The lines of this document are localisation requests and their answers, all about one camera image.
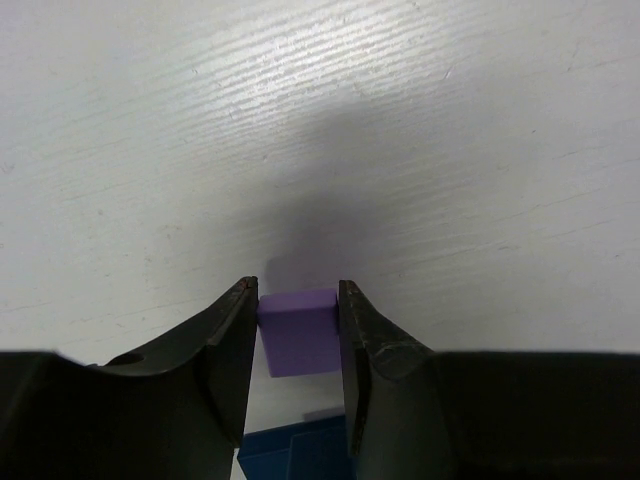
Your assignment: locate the dark blue rectangular block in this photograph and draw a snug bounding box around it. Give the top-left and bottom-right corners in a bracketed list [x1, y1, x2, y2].
[237, 415, 346, 480]

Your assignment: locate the purple cube block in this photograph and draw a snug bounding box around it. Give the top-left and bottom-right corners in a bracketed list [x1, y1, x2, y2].
[257, 289, 341, 378]

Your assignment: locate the dark blue printed cube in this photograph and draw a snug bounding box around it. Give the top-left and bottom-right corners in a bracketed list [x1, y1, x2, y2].
[287, 426, 355, 480]

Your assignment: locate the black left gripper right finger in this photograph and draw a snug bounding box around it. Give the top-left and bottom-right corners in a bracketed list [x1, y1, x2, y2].
[338, 281, 639, 479]

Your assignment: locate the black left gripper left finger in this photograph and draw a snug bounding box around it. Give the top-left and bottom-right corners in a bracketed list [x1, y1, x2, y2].
[1, 277, 258, 479]

